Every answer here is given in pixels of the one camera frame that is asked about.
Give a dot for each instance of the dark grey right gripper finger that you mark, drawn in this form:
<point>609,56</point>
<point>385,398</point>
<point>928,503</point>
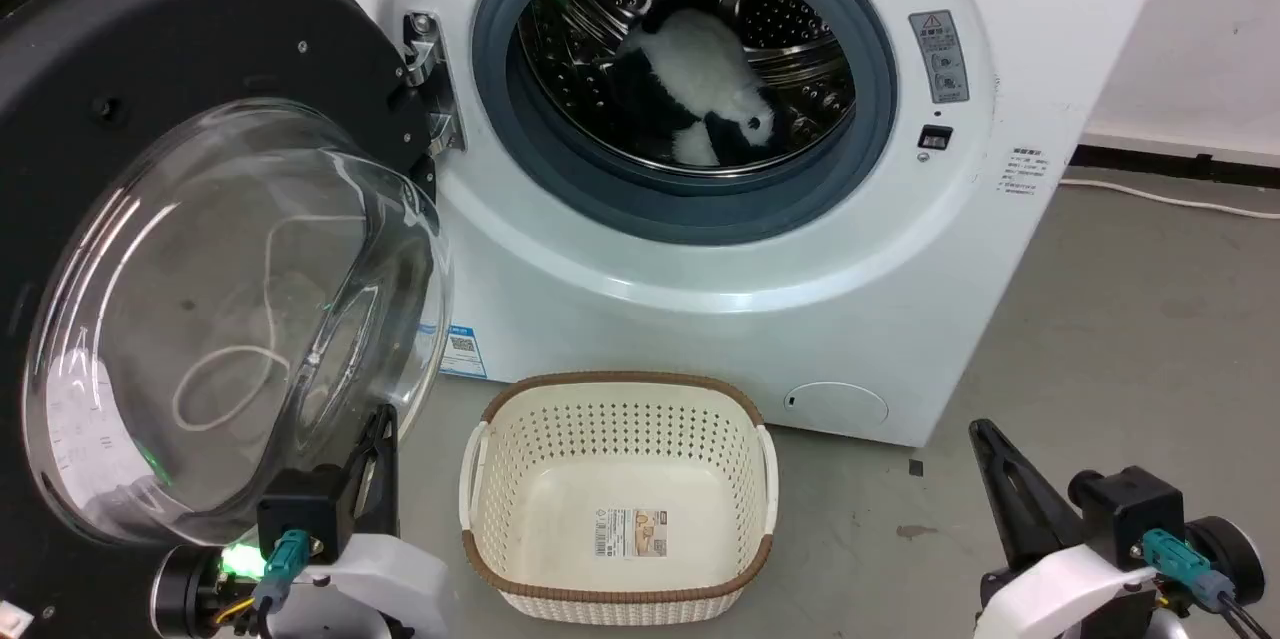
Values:
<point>1020,499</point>

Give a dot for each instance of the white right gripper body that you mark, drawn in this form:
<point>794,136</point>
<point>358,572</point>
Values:
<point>1060,594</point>

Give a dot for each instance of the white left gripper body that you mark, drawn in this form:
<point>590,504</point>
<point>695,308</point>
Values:
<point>390,584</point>

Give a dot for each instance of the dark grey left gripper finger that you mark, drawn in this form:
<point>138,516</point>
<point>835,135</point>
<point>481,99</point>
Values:
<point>385,479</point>
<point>352,499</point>

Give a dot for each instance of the white front-load washing machine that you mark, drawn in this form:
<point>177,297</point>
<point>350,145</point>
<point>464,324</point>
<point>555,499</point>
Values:
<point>700,319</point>

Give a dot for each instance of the black washer door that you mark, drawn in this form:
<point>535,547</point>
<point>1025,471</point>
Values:
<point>150,49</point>

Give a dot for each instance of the cream perforated laundry basket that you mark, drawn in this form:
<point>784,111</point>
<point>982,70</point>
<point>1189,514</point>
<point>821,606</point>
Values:
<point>520,479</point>

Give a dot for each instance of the black and white panda plush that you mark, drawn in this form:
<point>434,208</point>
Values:
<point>695,59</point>

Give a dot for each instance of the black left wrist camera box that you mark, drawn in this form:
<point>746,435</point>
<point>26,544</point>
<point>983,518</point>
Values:
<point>300,514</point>

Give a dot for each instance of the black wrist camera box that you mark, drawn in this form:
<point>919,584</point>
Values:
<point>1130,509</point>
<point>300,514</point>

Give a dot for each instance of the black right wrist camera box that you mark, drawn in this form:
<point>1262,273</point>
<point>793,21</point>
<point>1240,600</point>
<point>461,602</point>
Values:
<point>1130,509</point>

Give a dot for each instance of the black wall baseboard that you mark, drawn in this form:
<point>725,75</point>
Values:
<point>1180,165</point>

